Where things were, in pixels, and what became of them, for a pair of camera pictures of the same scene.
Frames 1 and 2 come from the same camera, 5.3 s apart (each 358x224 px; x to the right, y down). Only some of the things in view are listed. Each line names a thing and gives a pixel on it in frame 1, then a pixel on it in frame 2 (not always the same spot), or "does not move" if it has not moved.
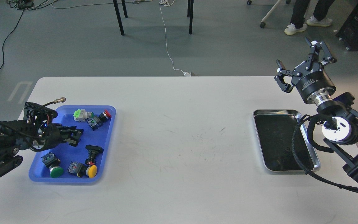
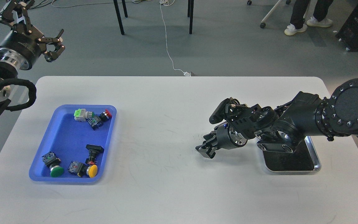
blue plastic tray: x=87 y=162 does not move
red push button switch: x=104 y=116 does not move
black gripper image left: x=48 y=136 to x=21 y=45
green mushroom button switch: x=52 y=163 does not move
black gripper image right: x=312 y=81 to x=224 y=139
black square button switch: x=93 y=150 does not move
